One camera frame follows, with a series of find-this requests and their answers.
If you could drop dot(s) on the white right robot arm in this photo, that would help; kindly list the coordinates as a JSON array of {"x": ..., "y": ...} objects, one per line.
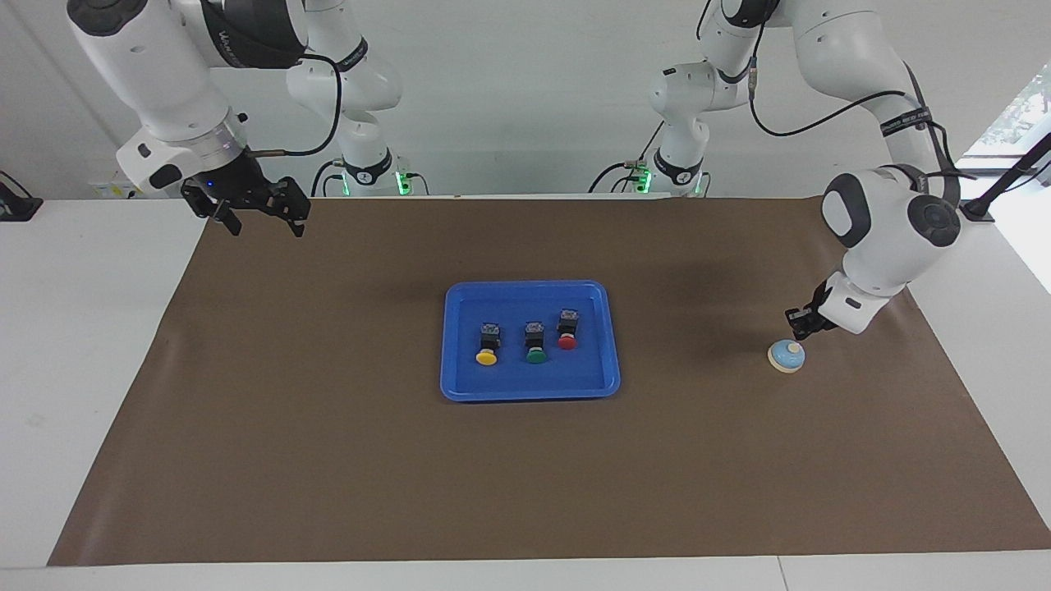
[{"x": 148, "y": 66}]

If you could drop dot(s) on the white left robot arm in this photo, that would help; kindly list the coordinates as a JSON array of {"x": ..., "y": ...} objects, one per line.
[{"x": 887, "y": 238}]

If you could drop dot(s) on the black camera stand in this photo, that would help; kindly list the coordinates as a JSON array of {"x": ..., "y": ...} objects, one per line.
[{"x": 977, "y": 212}]

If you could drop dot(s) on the light blue service bell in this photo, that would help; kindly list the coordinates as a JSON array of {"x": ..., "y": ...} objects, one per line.
[{"x": 784, "y": 359}]

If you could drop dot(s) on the brown table mat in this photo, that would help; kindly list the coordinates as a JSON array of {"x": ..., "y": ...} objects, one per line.
[{"x": 328, "y": 476}]

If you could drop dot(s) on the black desk device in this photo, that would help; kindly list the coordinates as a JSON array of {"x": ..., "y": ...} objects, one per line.
[{"x": 16, "y": 205}]

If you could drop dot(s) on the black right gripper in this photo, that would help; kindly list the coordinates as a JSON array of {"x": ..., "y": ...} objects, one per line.
[{"x": 238, "y": 185}]

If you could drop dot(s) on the blue plastic tray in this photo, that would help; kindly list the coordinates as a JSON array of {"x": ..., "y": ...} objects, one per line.
[{"x": 530, "y": 382}]

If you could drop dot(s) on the yellow push button switch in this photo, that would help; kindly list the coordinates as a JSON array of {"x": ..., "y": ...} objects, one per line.
[{"x": 487, "y": 357}]

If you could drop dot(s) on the green push button switch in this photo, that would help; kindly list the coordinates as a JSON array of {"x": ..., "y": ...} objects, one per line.
[{"x": 535, "y": 356}]

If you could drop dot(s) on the red push button switch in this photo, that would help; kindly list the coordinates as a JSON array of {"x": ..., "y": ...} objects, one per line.
[{"x": 567, "y": 341}]

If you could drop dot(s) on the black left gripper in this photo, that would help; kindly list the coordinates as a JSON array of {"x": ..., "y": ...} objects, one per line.
[{"x": 809, "y": 314}]

